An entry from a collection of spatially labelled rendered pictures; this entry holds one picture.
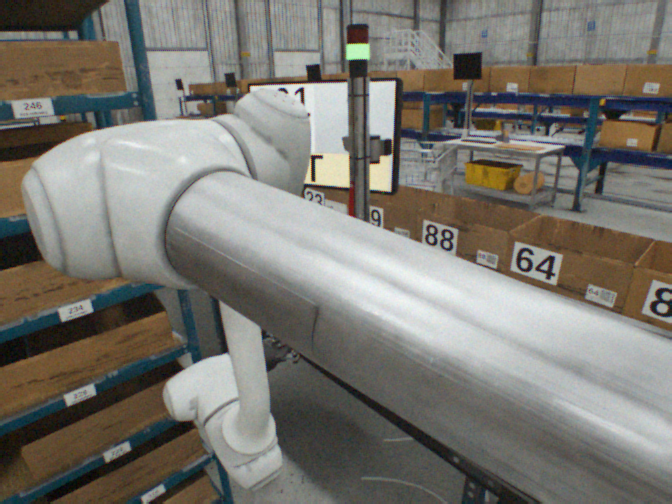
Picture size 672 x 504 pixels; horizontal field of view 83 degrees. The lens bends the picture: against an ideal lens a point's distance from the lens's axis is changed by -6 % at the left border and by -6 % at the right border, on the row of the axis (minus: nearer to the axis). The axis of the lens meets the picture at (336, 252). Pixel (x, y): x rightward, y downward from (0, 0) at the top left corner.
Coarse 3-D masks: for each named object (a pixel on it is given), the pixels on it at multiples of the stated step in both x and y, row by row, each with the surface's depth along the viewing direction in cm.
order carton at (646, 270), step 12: (660, 240) 127; (648, 252) 121; (660, 252) 128; (636, 264) 111; (648, 264) 128; (660, 264) 129; (636, 276) 111; (648, 276) 108; (660, 276) 106; (636, 288) 111; (648, 288) 109; (636, 300) 112; (624, 312) 116; (636, 312) 113; (660, 324) 109
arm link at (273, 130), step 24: (264, 96) 45; (288, 96) 48; (216, 120) 44; (240, 120) 45; (264, 120) 43; (288, 120) 44; (240, 144) 42; (264, 144) 44; (288, 144) 45; (264, 168) 44; (288, 168) 47; (288, 192) 50
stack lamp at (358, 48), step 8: (352, 32) 87; (360, 32) 86; (368, 32) 88; (352, 40) 87; (360, 40) 87; (368, 40) 88; (352, 48) 88; (360, 48) 88; (368, 48) 89; (352, 56) 88; (360, 56) 88; (368, 56) 89
